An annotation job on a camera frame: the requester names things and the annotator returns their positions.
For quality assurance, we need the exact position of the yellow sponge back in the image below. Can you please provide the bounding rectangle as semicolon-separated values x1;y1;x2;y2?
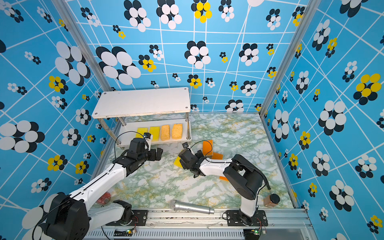
174;157;183;168

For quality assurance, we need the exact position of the yellow sponge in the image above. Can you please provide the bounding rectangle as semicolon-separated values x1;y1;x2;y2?
136;128;148;138
149;126;161;142
174;157;183;168

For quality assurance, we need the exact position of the orange sponge back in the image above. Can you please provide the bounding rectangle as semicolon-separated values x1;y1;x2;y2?
203;140;213;157

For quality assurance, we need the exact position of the orange sponge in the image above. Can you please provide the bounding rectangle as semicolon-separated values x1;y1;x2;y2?
211;153;224;160
219;176;229;182
203;140;213;157

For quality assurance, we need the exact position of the tan porous sponge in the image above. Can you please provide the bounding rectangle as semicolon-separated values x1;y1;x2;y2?
172;124;183;140
161;125;171;141

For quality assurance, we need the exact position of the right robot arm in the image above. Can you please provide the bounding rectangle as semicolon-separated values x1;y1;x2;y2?
179;148;271;226

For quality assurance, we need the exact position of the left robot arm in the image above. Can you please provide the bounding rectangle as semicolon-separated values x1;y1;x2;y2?
40;138;163;240

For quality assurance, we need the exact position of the white two-tier shelf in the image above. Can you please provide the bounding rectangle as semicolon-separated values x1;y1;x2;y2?
92;87;192;148

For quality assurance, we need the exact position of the orange sponge middle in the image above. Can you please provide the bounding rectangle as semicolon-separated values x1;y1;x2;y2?
211;153;224;160

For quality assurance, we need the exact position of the orange sponge front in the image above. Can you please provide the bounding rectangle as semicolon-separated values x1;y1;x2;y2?
219;176;229;182

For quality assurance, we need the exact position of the silver microphone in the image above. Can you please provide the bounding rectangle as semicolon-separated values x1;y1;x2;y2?
170;200;215;215

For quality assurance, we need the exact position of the red soda can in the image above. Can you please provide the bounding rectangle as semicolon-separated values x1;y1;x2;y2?
96;192;111;206

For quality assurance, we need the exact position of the green circuit board left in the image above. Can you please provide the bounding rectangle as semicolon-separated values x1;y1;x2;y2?
114;229;137;237

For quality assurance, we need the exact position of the brown jar black lid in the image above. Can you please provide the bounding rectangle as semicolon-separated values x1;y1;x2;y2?
263;194;281;208

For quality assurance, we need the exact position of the circuit board right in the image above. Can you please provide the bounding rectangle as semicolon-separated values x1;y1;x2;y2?
244;229;263;240

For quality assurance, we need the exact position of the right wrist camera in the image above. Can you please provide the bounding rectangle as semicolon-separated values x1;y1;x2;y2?
182;142;189;149

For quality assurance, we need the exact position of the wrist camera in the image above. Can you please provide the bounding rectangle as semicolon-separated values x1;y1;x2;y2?
143;133;153;151
182;142;189;149

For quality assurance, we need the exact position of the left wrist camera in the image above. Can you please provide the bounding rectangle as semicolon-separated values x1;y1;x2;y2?
143;133;153;151

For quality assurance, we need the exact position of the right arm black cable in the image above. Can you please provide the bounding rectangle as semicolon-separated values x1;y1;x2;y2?
188;140;214;158

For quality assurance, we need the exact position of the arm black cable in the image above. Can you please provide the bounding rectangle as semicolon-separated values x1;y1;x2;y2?
114;130;145;151
188;140;214;158

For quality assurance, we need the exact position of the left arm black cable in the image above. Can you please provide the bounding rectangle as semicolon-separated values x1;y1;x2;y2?
114;130;145;151

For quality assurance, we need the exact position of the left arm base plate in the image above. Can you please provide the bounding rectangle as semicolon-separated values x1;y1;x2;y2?
107;210;149;227

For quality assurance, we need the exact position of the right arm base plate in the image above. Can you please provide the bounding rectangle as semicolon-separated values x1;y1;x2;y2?
224;210;269;228

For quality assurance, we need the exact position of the aluminium front rail frame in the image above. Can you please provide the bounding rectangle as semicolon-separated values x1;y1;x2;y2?
82;209;318;240

